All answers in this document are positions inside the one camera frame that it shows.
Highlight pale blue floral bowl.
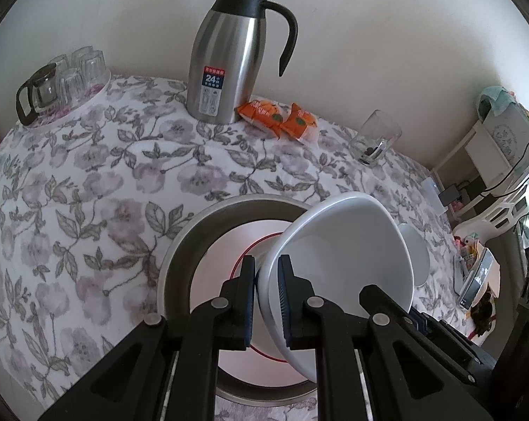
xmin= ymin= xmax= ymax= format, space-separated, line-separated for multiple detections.
xmin=398 ymin=223 xmax=430 ymax=287

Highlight strawberry pattern bowl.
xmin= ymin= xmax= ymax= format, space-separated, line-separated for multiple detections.
xmin=189 ymin=220 xmax=306 ymax=388

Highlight white square bowl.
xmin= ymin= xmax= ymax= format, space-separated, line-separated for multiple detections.
xmin=257 ymin=192 xmax=414 ymax=382

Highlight large stainless steel basin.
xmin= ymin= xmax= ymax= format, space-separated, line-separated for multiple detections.
xmin=157 ymin=194 xmax=316 ymax=407

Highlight smartphone on stand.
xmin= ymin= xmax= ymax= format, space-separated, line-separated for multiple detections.
xmin=454 ymin=247 xmax=497 ymax=310

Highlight white plastic chair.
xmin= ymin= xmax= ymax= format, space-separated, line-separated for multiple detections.
xmin=452 ymin=176 xmax=529 ymax=243

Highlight black charger plug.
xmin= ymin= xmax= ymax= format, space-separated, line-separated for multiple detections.
xmin=438 ymin=185 xmax=461 ymax=207

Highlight white power strip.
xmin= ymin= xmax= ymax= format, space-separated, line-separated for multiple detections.
xmin=421 ymin=177 xmax=447 ymax=216

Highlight floral grey tablecloth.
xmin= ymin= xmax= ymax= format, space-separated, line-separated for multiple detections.
xmin=0 ymin=76 xmax=467 ymax=419

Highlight white shelf unit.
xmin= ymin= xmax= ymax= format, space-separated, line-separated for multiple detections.
xmin=431 ymin=123 xmax=529 ymax=222

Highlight clear glass mug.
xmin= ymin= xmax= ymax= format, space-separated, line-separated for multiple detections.
xmin=349 ymin=109 xmax=402 ymax=166

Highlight orange snack packet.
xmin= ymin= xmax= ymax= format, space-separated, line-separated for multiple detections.
xmin=280 ymin=103 xmax=319 ymax=145
xmin=236 ymin=100 xmax=283 ymax=139

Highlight round tray under glasses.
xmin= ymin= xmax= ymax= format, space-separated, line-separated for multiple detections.
xmin=16 ymin=63 xmax=111 ymax=126

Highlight upturned glass cups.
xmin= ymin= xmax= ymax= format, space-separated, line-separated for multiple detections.
xmin=51 ymin=46 xmax=111 ymax=113

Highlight stainless steel thermos jug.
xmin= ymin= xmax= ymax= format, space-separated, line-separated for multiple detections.
xmin=186 ymin=0 xmax=298 ymax=125

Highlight glass teapot black handle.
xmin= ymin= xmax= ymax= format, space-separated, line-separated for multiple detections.
xmin=15 ymin=63 xmax=59 ymax=126

